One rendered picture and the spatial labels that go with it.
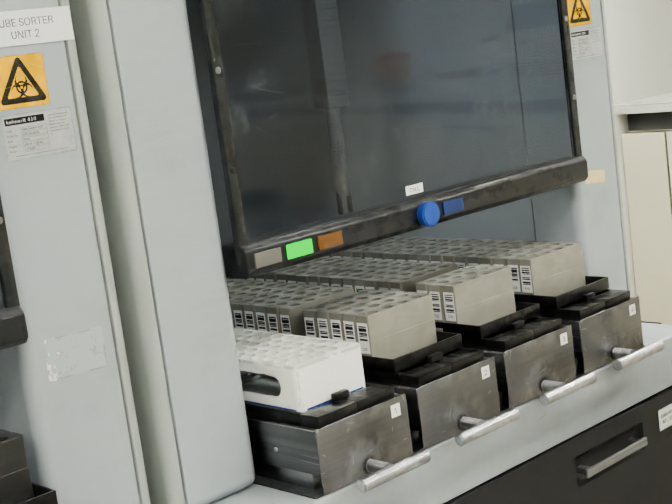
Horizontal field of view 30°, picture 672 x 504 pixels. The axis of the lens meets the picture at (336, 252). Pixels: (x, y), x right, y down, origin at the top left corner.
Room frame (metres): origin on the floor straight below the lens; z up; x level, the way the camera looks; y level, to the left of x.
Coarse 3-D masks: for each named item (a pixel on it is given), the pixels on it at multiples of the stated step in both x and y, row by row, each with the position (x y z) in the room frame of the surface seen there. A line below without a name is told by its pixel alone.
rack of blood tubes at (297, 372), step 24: (240, 336) 1.45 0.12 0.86; (264, 336) 1.44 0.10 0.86; (288, 336) 1.42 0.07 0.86; (240, 360) 1.33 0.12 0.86; (264, 360) 1.32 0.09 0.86; (288, 360) 1.30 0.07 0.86; (312, 360) 1.29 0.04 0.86; (336, 360) 1.31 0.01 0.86; (360, 360) 1.33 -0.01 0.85; (264, 384) 1.43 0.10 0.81; (288, 384) 1.28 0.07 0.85; (312, 384) 1.28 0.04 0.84; (336, 384) 1.30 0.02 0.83; (360, 384) 1.33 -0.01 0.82
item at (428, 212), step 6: (420, 204) 1.45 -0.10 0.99; (426, 204) 1.44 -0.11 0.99; (432, 204) 1.45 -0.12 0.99; (420, 210) 1.44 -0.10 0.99; (426, 210) 1.44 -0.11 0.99; (432, 210) 1.45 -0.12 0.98; (438, 210) 1.46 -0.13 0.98; (420, 216) 1.44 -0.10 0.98; (426, 216) 1.44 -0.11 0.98; (432, 216) 1.45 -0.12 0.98; (438, 216) 1.45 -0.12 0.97; (420, 222) 1.44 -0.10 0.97; (426, 222) 1.44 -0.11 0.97; (432, 222) 1.45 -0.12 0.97
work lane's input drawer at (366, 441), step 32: (256, 416) 1.31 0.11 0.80; (288, 416) 1.27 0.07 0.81; (320, 416) 1.24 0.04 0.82; (352, 416) 1.26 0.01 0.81; (384, 416) 1.29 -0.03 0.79; (256, 448) 1.30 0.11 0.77; (288, 448) 1.26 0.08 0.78; (320, 448) 1.23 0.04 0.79; (352, 448) 1.26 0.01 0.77; (384, 448) 1.29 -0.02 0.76; (352, 480) 1.26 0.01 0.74; (384, 480) 1.23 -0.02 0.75
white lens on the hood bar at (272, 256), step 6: (258, 252) 1.28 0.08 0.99; (264, 252) 1.29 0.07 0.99; (270, 252) 1.29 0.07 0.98; (276, 252) 1.30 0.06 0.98; (258, 258) 1.28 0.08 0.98; (264, 258) 1.28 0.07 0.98; (270, 258) 1.29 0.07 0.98; (276, 258) 1.30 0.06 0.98; (258, 264) 1.28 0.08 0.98; (264, 264) 1.28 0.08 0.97; (270, 264) 1.29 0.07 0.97
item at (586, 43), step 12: (576, 0) 1.73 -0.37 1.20; (588, 0) 1.75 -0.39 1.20; (576, 12) 1.73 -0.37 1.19; (588, 12) 1.75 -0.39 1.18; (576, 24) 1.72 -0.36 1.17; (588, 24) 1.74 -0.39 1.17; (576, 36) 1.72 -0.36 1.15; (588, 36) 1.74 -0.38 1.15; (600, 36) 1.76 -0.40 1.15; (576, 48) 1.72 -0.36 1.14; (588, 48) 1.74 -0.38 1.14; (600, 48) 1.76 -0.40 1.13; (576, 60) 1.72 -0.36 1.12; (588, 180) 1.72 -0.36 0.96; (600, 180) 1.74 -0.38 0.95
